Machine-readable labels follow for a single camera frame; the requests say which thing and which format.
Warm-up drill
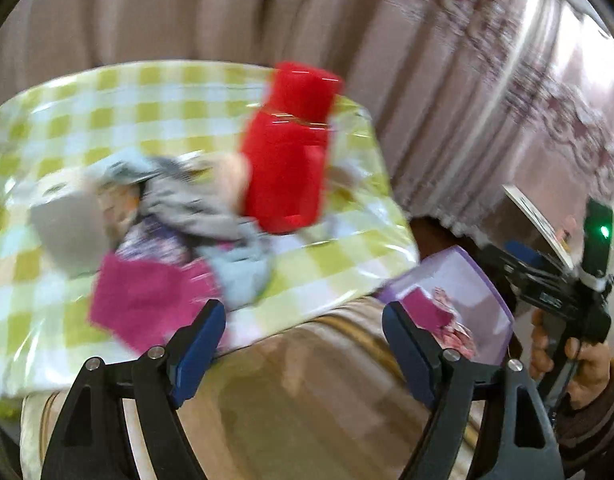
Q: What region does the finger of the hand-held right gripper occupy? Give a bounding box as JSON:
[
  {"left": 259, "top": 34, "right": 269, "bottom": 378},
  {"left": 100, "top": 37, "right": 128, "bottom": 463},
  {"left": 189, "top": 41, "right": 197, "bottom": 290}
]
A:
[
  {"left": 504, "top": 241, "right": 576, "bottom": 287},
  {"left": 479, "top": 246, "right": 564, "bottom": 312}
]

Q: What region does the pink patterned curtain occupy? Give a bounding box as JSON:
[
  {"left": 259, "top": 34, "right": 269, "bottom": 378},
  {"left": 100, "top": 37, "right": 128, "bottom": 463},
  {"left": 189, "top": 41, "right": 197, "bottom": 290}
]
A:
[{"left": 0, "top": 0, "right": 614, "bottom": 266}]

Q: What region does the purple storage box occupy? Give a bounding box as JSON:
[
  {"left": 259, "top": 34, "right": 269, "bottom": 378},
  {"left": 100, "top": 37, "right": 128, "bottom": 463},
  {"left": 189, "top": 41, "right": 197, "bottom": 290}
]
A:
[{"left": 377, "top": 245, "right": 516, "bottom": 367}]

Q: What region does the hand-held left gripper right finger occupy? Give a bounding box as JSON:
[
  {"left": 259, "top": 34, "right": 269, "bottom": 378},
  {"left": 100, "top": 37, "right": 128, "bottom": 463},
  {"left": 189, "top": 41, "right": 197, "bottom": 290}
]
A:
[{"left": 382, "top": 301, "right": 562, "bottom": 480}]

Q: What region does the person's right forearm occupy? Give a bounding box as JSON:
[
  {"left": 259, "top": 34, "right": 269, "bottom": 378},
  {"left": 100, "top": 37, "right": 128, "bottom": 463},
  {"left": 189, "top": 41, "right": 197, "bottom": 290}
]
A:
[{"left": 552, "top": 365, "right": 614, "bottom": 480}]

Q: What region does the white printed booklet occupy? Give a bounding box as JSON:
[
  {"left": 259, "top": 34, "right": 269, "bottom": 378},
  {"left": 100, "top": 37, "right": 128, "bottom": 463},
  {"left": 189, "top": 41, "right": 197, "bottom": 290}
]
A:
[{"left": 502, "top": 185, "right": 576, "bottom": 271}]

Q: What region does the green checkered plastic tablecloth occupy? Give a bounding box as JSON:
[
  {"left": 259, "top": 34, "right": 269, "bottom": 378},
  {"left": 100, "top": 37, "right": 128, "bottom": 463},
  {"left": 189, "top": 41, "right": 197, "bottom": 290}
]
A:
[{"left": 0, "top": 60, "right": 421, "bottom": 403}]

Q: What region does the light blue cloth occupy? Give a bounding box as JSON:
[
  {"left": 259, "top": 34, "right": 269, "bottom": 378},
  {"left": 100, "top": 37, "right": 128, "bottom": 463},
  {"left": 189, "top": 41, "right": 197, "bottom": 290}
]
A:
[
  {"left": 86, "top": 156, "right": 159, "bottom": 187},
  {"left": 201, "top": 220, "right": 274, "bottom": 312}
]

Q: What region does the purple patterned cloth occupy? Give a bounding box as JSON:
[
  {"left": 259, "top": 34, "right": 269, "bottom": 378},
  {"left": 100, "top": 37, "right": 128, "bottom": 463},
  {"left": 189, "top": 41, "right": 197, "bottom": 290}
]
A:
[{"left": 116, "top": 214, "right": 209, "bottom": 272}]

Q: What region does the beige striped cushion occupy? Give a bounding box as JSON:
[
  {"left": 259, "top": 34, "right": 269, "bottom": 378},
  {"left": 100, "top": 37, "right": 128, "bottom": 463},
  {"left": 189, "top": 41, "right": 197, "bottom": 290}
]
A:
[{"left": 20, "top": 295, "right": 490, "bottom": 480}]

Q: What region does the red thermos jug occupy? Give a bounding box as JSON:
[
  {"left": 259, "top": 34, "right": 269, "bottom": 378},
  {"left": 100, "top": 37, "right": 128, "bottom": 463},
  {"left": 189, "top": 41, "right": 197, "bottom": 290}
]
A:
[{"left": 239, "top": 61, "right": 346, "bottom": 235}]

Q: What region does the person's right hand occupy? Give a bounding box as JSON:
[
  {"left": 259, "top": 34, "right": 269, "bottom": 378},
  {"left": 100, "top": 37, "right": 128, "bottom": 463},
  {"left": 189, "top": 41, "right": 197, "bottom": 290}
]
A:
[{"left": 529, "top": 307, "right": 614, "bottom": 411}]

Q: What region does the magenta cloth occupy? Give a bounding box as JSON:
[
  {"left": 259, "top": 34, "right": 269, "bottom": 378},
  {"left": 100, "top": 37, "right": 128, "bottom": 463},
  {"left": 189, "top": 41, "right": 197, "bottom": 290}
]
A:
[{"left": 89, "top": 252, "right": 224, "bottom": 354}]

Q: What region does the white boxy appliance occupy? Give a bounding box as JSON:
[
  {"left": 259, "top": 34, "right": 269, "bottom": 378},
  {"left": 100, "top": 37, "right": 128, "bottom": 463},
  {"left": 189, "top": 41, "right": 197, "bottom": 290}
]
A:
[{"left": 29, "top": 186, "right": 114, "bottom": 277}]

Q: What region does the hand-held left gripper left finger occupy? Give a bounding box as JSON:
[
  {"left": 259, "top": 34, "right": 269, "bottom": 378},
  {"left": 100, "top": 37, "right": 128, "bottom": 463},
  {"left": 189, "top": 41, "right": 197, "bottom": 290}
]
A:
[{"left": 40, "top": 299, "right": 228, "bottom": 480}]

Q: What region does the doll with checkered dress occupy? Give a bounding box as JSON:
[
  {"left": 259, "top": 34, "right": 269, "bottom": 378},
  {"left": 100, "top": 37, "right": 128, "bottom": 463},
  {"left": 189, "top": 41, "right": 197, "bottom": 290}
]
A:
[{"left": 100, "top": 152, "right": 255, "bottom": 242}]

